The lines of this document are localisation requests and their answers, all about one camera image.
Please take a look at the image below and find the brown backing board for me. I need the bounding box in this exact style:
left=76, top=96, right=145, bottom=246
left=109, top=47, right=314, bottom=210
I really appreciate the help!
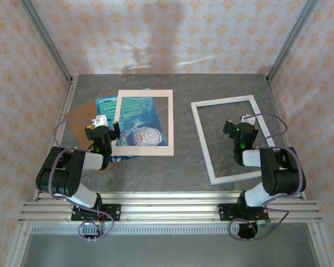
left=63, top=90, right=120, bottom=175

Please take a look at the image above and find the blue photo print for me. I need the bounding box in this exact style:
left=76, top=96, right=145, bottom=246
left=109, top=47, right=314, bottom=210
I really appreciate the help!
left=96, top=87, right=167, bottom=164

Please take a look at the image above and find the white picture frame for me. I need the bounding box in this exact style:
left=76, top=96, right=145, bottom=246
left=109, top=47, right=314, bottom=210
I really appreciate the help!
left=190, top=94, right=276, bottom=186

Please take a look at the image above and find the cream mat board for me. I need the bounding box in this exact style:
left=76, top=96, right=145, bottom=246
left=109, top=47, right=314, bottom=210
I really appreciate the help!
left=110, top=88, right=175, bottom=157

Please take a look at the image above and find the wide aluminium mounting beam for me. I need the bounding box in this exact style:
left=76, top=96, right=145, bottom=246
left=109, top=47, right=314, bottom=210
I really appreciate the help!
left=18, top=200, right=323, bottom=224

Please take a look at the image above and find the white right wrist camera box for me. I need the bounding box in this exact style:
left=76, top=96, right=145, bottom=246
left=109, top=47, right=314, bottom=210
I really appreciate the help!
left=240, top=113, right=257, bottom=125

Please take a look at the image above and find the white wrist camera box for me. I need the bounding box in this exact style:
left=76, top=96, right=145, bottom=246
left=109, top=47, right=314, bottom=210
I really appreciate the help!
left=91, top=113, right=109, bottom=128
left=240, top=113, right=257, bottom=125

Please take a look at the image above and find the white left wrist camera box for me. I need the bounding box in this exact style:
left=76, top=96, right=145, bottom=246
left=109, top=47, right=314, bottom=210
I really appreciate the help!
left=91, top=113, right=109, bottom=128

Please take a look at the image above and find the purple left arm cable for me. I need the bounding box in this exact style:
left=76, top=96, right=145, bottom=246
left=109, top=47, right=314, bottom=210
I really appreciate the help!
left=48, top=118, right=115, bottom=242

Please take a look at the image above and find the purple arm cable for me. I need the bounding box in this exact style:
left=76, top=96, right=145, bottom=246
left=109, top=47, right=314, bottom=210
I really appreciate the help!
left=228, top=112, right=307, bottom=241
left=48, top=118, right=115, bottom=242

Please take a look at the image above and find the aluminium table side rail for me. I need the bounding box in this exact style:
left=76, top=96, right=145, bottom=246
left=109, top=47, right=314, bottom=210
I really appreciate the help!
left=32, top=76, right=79, bottom=201
left=267, top=80, right=307, bottom=201

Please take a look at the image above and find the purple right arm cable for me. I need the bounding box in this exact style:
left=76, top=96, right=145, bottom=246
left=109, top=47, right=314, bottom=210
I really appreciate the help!
left=228, top=112, right=307, bottom=241

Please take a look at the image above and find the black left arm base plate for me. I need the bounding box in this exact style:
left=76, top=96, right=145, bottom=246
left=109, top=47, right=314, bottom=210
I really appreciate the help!
left=71, top=204, right=121, bottom=222

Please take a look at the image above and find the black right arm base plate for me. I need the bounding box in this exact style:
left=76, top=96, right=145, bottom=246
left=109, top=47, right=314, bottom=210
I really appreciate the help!
left=217, top=202, right=271, bottom=223

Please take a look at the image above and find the aluminium table edge rail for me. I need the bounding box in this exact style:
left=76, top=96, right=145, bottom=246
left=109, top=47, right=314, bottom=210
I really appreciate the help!
left=33, top=191, right=307, bottom=202

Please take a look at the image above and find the aluminium corner post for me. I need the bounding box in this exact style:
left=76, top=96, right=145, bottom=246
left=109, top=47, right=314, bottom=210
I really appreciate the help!
left=266, top=0, right=321, bottom=83
left=18, top=0, right=74, bottom=83

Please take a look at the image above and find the grey slotted cable duct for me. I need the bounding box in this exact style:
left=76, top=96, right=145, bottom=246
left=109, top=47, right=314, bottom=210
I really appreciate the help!
left=29, top=224, right=314, bottom=236

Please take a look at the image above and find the aluminium frame leg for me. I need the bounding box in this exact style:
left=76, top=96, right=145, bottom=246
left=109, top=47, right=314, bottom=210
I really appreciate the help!
left=307, top=222, right=334, bottom=267
left=4, top=222, right=32, bottom=267

